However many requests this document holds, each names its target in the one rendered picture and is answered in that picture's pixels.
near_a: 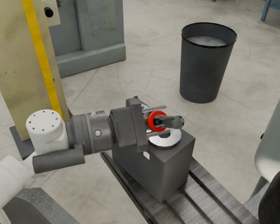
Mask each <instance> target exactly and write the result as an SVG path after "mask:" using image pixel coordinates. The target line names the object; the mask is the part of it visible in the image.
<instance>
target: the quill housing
mask: <svg viewBox="0 0 280 224"><path fill-rule="evenodd" d="M260 139H261V141H260V144H259V146H258V148H257V150H256V153H255V158H254V163H255V167H256V169H257V171H258V172H259V173H260V175H261V176H263V177H264V178H265V179H266V180H267V181H268V182H270V183H271V181H272V179H273V178H274V176H275V175H276V174H277V173H278V172H279V171H280V99H279V101H278V103H277V106H276V108H275V110H274V112H273V115H272V117H271V119H270V121H269V123H268V126H267V128H266V130H265V132H264V133H263V134H262V136H261V137H260Z"/></svg>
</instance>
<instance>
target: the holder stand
mask: <svg viewBox="0 0 280 224"><path fill-rule="evenodd" d="M169 129H170V131H171V132H170V133H167V134H163V135H158V136H153V137H150V138H149V139H150V140H148V150H147V151H146V152H144V151H143V152H136V151H135V150H134V147H133V146H131V147H126V148H118V147H117V146H116V144H114V142H113V143H112V158H113V160H115V161H116V162H117V163H118V164H119V165H120V166H121V167H122V168H123V169H124V170H125V171H126V172H127V173H128V174H129V175H130V176H131V177H133V178H134V179H135V180H136V181H137V182H138V183H139V184H140V185H141V186H142V187H143V188H144V189H145V190H146V191H147V192H149V193H150V194H151V195H152V196H153V197H154V198H155V199H156V200H157V201H158V202H159V203H162V202H163V201H164V200H165V199H166V198H167V197H169V196H170V195H171V194H172V193H173V192H174V191H175V190H176V189H177V188H179V187H180V186H181V185H182V184H183V183H184V182H185V181H186V180H187V179H188V173H189V169H190V164H191V159H192V153H193V149H194V144H195V140H196V139H195V137H193V136H192V135H190V134H189V133H188V132H186V131H185V130H183V129H174V128H169Z"/></svg>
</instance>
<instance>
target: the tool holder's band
mask: <svg viewBox="0 0 280 224"><path fill-rule="evenodd" d="M157 114H163V115H165V116H167V115H166V113H164V112H163V111H153V112H151V113H150V114H149V116H148V119H147V124H148V127H149V128H150V129H151V130H152V131H155V132H162V131H164V130H165V129H166V128H162V129H158V128H156V127H155V126H154V124H153V119H154V117H155V116H156V115H157Z"/></svg>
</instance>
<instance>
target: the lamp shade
mask: <svg viewBox="0 0 280 224"><path fill-rule="evenodd" d="M258 218H259V223H260V224H280V171H279V172H278V173H277V174H276V175H275V176H274V178H273V179H272V181H271V183H270V185H269V187H268V188H267V190H266V192H265V193H264V195H263V197H262V199H261V201H260V204H259V208H258Z"/></svg>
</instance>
